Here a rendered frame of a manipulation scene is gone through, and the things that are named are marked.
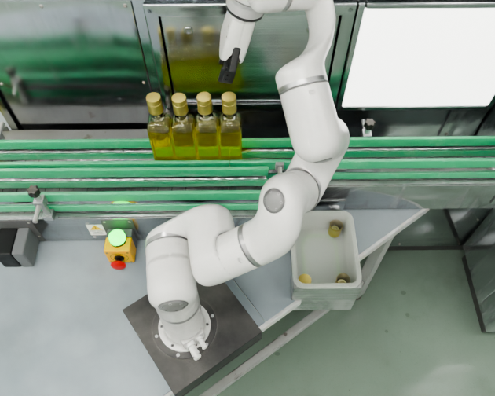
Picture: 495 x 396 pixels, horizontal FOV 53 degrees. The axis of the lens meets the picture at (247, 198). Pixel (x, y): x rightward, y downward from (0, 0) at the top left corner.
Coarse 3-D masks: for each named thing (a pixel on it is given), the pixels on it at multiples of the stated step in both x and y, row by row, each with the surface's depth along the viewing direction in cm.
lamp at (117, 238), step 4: (112, 232) 129; (116, 232) 129; (120, 232) 130; (108, 236) 129; (112, 236) 129; (116, 236) 129; (120, 236) 129; (124, 236) 130; (112, 240) 128; (116, 240) 128; (120, 240) 129; (124, 240) 130; (112, 244) 130; (116, 244) 129; (120, 244) 130
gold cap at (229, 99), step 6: (222, 96) 114; (228, 96) 114; (234, 96) 114; (222, 102) 114; (228, 102) 113; (234, 102) 114; (222, 108) 116; (228, 108) 114; (234, 108) 115; (228, 114) 116
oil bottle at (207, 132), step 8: (200, 120) 119; (208, 120) 119; (216, 120) 120; (200, 128) 119; (208, 128) 119; (216, 128) 120; (200, 136) 121; (208, 136) 121; (216, 136) 121; (200, 144) 124; (208, 144) 124; (216, 144) 124; (200, 152) 127; (208, 152) 127; (216, 152) 127
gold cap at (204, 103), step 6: (198, 96) 114; (204, 96) 114; (210, 96) 114; (198, 102) 114; (204, 102) 113; (210, 102) 114; (198, 108) 116; (204, 108) 114; (210, 108) 115; (204, 114) 116
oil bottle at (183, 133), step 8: (176, 120) 119; (192, 120) 120; (176, 128) 119; (184, 128) 119; (192, 128) 120; (176, 136) 121; (184, 136) 121; (192, 136) 121; (176, 144) 123; (184, 144) 123; (192, 144) 123; (176, 152) 126; (184, 152) 126; (192, 152) 126
